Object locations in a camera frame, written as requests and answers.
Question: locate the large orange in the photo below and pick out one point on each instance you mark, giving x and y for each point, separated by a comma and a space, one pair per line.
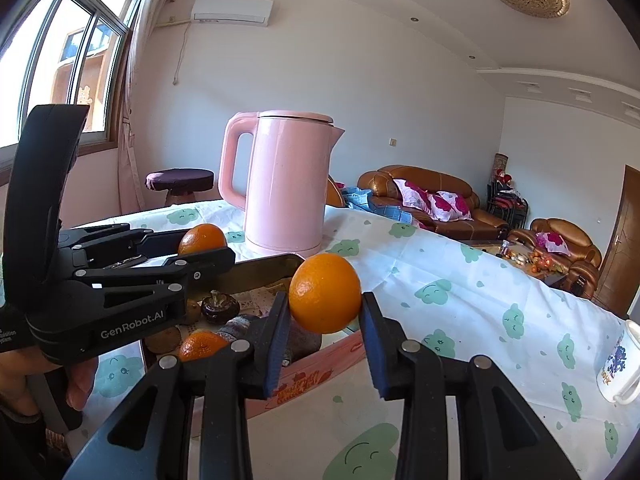
200, 346

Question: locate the tall patterned tube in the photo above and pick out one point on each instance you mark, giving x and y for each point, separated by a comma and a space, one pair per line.
500, 166

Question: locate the brown leather armchair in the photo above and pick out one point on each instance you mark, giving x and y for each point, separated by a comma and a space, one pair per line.
575, 232

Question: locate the small orange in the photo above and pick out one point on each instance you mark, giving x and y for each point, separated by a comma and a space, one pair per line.
205, 239
325, 292

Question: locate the glass coffee table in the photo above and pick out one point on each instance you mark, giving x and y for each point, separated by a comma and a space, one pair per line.
520, 265

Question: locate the white mug with blue print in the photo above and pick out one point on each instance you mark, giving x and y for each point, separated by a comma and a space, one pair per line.
617, 360

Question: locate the brown leather chair back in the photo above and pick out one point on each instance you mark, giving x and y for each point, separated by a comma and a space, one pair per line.
335, 195

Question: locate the white air conditioner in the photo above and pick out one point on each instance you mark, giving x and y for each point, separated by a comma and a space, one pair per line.
232, 10

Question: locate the round purple stool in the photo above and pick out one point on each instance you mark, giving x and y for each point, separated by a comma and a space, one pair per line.
180, 180

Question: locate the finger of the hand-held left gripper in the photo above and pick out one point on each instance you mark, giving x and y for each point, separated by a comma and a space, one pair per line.
200, 270
160, 242

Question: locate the dark round mangosteen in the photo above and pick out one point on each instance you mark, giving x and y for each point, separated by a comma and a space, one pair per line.
162, 341

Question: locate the pink floral pillow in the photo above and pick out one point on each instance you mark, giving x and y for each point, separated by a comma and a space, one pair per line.
447, 206
552, 243
412, 195

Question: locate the brown wooden door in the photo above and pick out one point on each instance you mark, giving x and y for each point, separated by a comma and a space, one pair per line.
622, 240

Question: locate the brown leather sofa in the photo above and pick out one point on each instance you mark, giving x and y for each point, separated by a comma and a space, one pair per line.
450, 180

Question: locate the blue cloth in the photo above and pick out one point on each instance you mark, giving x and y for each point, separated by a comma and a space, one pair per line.
380, 207

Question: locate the purple passion fruit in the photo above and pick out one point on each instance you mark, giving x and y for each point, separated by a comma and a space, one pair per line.
302, 342

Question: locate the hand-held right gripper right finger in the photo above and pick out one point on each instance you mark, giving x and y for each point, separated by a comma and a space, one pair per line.
375, 355

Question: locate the pink tin box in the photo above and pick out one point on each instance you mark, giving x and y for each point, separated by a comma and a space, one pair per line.
320, 375

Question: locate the printed paper leaflet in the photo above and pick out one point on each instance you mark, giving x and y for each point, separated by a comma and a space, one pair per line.
260, 300

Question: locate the white tablecloth with green print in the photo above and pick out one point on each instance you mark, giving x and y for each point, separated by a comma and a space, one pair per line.
450, 320

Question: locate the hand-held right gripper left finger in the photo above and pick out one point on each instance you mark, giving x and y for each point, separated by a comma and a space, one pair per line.
277, 355

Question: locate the window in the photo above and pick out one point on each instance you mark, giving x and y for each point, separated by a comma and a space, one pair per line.
60, 60

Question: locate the pink curtain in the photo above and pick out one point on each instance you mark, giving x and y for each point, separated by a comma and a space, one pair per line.
130, 135

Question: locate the person's left forearm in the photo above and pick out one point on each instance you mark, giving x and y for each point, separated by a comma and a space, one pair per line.
20, 440

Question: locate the person's left hand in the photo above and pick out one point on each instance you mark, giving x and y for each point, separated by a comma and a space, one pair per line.
82, 380

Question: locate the pink electric kettle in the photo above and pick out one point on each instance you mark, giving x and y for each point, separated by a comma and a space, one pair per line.
285, 185

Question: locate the stacked black chairs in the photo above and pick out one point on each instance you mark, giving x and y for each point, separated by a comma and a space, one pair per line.
507, 205

